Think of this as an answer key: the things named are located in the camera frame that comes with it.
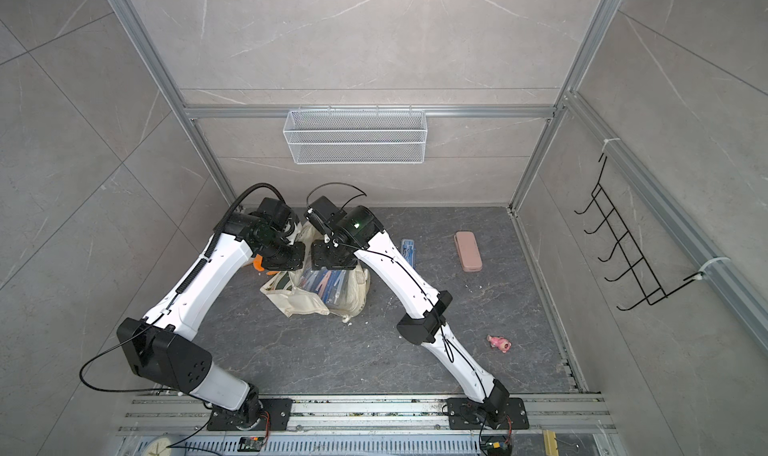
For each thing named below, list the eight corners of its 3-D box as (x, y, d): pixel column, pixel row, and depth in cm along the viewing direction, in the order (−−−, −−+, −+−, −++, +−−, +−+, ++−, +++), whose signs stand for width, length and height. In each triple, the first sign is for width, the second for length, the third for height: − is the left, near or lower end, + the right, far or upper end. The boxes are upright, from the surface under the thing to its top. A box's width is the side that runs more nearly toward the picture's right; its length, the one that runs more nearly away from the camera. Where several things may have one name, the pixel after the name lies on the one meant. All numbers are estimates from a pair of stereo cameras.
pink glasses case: (460, 272, 103) (461, 267, 101) (453, 236, 114) (455, 231, 111) (482, 272, 103) (484, 267, 101) (473, 236, 114) (475, 231, 111)
